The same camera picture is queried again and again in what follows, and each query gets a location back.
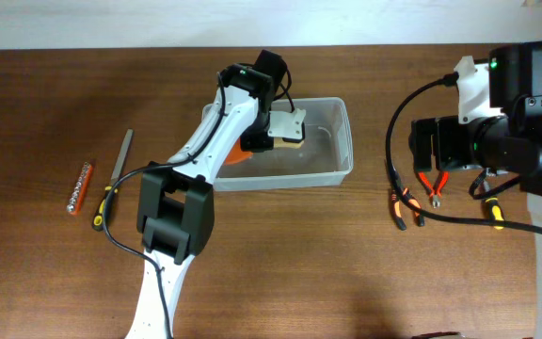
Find orange scraper wooden handle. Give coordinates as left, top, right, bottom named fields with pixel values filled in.
left=224, top=137, right=305, bottom=166

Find clear plastic container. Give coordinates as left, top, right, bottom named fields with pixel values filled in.
left=214, top=97, right=354, bottom=191

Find metal file yellow black handle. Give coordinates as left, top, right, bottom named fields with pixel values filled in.
left=91, top=128, right=134, bottom=232

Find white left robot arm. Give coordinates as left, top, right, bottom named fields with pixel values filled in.
left=127, top=50, right=288, bottom=338

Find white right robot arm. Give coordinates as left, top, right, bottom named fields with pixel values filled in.
left=409, top=41, right=542, bottom=338

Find small red cutting pliers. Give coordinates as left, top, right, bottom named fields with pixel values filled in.
left=416, top=171, right=450, bottom=208

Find yellow black screwdriver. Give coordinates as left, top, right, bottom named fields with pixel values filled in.
left=482, top=180, right=504, bottom=230

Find long nose pliers orange black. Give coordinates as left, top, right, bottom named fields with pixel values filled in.
left=384, top=159, right=426, bottom=232

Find orange socket bit holder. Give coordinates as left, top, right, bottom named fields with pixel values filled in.
left=66, top=162, right=94, bottom=216

